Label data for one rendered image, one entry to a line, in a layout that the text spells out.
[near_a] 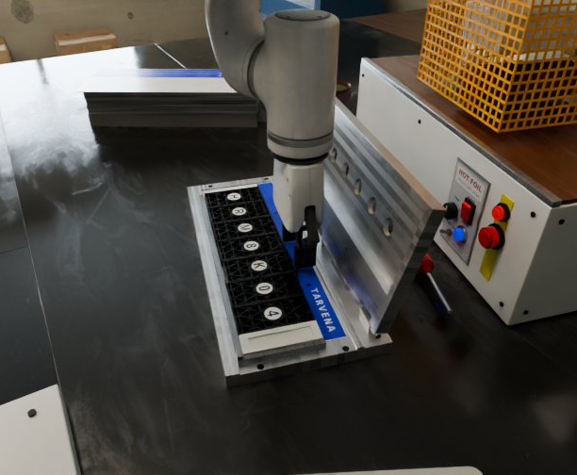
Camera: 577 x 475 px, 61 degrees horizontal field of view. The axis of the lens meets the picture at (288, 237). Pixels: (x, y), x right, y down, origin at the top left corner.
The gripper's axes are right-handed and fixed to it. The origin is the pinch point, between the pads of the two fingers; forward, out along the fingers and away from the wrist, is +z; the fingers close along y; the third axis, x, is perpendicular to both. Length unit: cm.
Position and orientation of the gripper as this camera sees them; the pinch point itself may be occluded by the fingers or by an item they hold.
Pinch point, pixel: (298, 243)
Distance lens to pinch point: 72.6
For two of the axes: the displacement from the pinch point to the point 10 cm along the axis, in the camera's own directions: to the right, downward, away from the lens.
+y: 2.6, 5.7, -7.8
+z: 0.0, 8.1, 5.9
